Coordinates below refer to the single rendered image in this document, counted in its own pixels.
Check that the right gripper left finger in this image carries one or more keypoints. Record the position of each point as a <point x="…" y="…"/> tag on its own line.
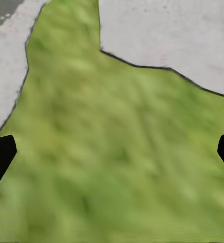
<point x="8" y="151"/>

